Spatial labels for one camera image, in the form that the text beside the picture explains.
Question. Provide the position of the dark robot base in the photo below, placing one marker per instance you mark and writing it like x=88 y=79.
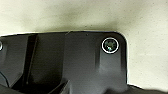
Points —
x=83 y=60

